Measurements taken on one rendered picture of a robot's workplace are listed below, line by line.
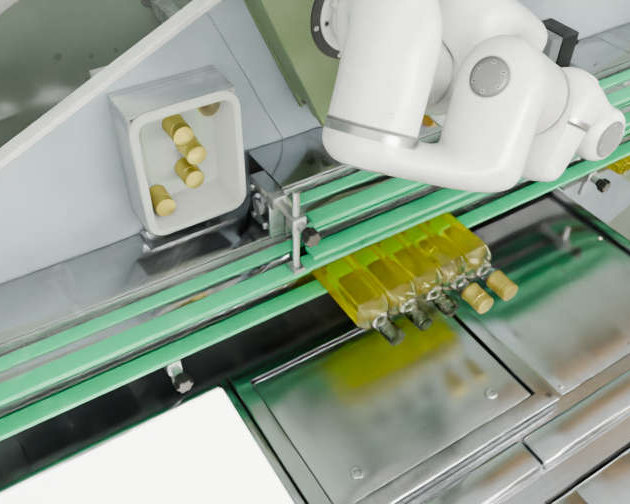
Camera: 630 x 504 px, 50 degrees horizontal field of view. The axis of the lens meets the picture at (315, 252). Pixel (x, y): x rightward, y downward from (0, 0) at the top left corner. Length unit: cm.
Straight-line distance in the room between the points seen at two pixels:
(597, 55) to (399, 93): 110
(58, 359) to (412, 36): 72
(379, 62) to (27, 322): 73
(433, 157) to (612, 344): 88
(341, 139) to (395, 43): 9
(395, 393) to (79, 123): 67
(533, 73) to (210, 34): 58
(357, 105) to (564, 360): 88
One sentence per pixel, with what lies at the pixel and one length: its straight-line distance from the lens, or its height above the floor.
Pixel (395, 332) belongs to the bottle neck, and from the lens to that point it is 110.
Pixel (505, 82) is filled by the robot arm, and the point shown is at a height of 129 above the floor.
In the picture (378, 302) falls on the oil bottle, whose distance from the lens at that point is 112.
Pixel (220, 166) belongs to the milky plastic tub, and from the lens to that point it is 117.
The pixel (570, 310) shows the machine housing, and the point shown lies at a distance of 146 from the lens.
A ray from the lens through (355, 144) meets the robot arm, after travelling 59.
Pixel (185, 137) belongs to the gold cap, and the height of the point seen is 81.
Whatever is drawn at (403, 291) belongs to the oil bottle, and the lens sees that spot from 114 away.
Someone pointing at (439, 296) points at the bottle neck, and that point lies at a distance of 117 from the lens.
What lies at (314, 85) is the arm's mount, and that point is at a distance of 111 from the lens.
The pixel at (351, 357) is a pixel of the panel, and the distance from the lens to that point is 124.
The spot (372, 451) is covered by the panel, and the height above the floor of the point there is 123.
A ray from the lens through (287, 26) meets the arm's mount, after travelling 103.
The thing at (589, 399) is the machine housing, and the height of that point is 134.
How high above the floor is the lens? 165
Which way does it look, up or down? 37 degrees down
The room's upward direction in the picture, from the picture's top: 138 degrees clockwise
